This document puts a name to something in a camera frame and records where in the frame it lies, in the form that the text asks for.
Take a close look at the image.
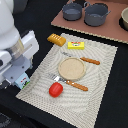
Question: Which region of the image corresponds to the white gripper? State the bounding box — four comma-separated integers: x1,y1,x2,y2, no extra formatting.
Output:
0,31,39,88

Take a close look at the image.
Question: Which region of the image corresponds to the orange bread loaf toy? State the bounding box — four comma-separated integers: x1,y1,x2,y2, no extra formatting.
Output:
47,34,66,46

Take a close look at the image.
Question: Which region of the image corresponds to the red tomato toy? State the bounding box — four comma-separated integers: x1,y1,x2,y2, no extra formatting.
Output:
49,82,63,98

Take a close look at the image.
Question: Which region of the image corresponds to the yellow butter box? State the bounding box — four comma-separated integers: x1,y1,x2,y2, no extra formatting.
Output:
67,42,84,50

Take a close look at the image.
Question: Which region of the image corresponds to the light blue milk carton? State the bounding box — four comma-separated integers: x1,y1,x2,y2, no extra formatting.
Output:
15,73,30,89

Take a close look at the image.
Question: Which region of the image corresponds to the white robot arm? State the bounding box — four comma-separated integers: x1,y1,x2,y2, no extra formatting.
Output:
0,0,39,89

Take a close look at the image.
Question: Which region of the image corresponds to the round wooden plate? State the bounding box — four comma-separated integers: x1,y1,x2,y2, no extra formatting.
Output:
58,57,86,81

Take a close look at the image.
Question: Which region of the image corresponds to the white woven placemat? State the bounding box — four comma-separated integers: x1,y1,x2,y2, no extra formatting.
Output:
16,33,117,128

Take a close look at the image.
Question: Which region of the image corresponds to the small grey pot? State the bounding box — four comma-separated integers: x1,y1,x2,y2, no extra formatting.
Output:
62,3,82,21

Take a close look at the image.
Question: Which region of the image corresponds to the large grey pot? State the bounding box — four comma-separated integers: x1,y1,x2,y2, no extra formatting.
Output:
84,2,110,27

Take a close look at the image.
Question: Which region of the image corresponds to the brown stove board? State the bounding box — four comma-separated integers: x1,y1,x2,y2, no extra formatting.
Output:
51,0,128,43

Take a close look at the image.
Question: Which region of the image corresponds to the beige bowl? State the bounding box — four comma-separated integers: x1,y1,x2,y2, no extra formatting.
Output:
121,7,128,30

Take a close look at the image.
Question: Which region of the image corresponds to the fork with wooden handle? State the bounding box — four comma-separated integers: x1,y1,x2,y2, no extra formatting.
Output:
48,73,88,91

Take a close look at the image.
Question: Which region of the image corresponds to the knife with wooden handle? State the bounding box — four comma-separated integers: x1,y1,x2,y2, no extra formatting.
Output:
61,52,100,65

